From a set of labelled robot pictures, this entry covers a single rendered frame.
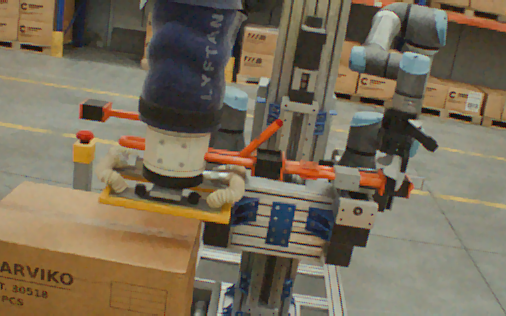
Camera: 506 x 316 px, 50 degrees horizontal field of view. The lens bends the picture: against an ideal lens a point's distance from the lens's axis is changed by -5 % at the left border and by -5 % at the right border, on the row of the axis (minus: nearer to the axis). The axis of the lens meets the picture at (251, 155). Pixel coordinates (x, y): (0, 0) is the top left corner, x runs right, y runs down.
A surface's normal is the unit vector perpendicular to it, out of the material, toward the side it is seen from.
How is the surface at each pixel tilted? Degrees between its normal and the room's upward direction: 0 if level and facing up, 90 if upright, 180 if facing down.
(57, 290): 90
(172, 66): 73
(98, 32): 90
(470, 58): 90
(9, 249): 90
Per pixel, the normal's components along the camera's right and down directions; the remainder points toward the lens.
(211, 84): 0.76, 0.04
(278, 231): -0.06, 0.30
